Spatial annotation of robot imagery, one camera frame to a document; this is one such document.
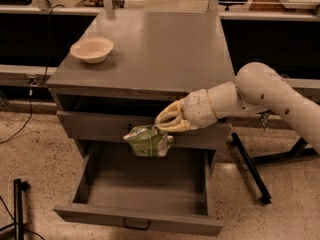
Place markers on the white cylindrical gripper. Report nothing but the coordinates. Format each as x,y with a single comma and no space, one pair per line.
199,110

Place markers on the green jalapeno chip bag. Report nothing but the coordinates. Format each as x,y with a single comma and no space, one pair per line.
149,141

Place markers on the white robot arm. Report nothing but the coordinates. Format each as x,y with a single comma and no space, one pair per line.
256,88

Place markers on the grey drawer cabinet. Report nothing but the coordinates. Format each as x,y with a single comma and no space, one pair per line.
158,57

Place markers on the open grey bottom drawer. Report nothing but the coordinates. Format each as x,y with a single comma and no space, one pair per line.
170,194

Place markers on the closed grey upper drawer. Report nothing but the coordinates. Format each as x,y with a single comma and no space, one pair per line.
112,128

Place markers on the cream bowl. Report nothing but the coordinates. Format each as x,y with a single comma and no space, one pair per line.
92,50

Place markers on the black floor stand left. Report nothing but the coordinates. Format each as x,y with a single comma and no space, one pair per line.
17,223

